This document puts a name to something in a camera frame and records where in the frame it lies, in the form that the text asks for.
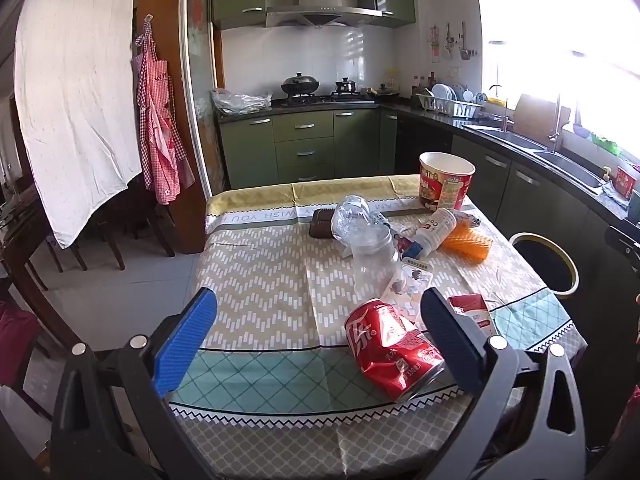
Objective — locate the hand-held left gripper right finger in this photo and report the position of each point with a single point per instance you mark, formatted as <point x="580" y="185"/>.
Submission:
<point x="450" y="347"/>

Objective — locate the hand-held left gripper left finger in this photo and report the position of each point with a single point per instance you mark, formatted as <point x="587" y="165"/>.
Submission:
<point x="185" y="342"/>

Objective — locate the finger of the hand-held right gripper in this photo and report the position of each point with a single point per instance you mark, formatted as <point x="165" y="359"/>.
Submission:
<point x="625" y="245"/>

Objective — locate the red and white milk carton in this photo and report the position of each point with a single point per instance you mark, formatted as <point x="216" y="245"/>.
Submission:
<point x="472" y="310"/>

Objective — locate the crushed red soda can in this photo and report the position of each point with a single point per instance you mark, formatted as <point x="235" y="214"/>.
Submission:
<point x="390" y="350"/>

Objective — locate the blue bin with yellow rim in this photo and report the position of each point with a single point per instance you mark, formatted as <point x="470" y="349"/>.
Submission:
<point x="542" y="265"/>

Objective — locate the orange plastic wrapper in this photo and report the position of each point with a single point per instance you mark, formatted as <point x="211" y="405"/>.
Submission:
<point x="470" y="245"/>

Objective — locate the clear plastic jar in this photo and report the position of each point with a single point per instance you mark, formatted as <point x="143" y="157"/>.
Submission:
<point x="372" y="265"/>

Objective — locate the crushed clear plastic bottle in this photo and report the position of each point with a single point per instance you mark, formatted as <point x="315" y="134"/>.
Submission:
<point x="352" y="220"/>

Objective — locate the red instant noodle cup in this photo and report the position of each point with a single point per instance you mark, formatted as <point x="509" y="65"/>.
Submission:
<point x="445" y="185"/>

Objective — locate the red box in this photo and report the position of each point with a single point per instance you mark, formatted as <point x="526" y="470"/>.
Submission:
<point x="625" y="182"/>

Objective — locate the illustrated sticker sheet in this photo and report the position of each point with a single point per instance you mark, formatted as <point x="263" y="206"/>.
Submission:
<point x="410" y="285"/>

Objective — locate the green plastic item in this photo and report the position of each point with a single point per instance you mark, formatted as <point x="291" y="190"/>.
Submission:
<point x="607" y="145"/>

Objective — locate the patterned tablecloth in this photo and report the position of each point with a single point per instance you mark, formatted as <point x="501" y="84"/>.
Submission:
<point x="260" y="270"/>

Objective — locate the dark green sink cabinets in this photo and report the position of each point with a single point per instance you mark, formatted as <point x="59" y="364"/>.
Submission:
<point x="500" y="185"/>

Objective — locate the tall steel faucet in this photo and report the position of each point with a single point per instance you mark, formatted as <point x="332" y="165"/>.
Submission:
<point x="555" y="125"/>

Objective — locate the wooden chairs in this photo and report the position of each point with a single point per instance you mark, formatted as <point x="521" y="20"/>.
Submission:
<point x="115" y="220"/>

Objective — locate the steel double sink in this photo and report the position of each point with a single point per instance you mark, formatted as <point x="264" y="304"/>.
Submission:
<point x="520" y="140"/>

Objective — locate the cardboard sheet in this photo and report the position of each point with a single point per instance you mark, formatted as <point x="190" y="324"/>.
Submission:
<point x="530" y="112"/>

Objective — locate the dark red bag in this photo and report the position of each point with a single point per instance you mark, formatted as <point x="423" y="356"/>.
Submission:
<point x="15" y="335"/>

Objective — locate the dish rack with dishes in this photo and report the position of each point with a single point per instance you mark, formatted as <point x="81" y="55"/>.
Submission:
<point x="450" y="100"/>

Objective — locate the black kitchen counter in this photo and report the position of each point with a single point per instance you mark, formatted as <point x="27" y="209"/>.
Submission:
<point x="435" y="116"/>

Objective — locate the green lower cabinets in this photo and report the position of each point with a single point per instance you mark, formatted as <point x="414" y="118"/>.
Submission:
<point x="305" y="145"/>

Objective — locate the red checked apron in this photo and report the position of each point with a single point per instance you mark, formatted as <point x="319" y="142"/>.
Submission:
<point x="157" y="110"/>

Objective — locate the clear plastic bag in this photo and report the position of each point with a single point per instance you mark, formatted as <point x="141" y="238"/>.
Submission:
<point x="237" y="102"/>

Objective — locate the black frying pan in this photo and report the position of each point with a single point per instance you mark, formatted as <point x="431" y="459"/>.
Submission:
<point x="385" y="92"/>

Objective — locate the hanging kitchen utensils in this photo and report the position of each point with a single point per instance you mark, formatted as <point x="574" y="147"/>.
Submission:
<point x="450" y="40"/>

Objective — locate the gas stove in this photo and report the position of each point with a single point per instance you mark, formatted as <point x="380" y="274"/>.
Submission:
<point x="325" y="101"/>

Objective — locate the white hanging cloth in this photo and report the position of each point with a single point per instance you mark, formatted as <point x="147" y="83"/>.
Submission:
<point x="75" y="85"/>

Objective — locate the black wok with lid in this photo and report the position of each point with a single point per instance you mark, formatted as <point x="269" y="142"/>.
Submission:
<point x="300" y="85"/>

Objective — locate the small black pot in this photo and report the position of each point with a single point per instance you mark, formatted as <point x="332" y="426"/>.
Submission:
<point x="345" y="85"/>

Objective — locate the glass sliding door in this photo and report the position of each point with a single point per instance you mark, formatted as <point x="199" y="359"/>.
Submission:
<point x="200" y="60"/>

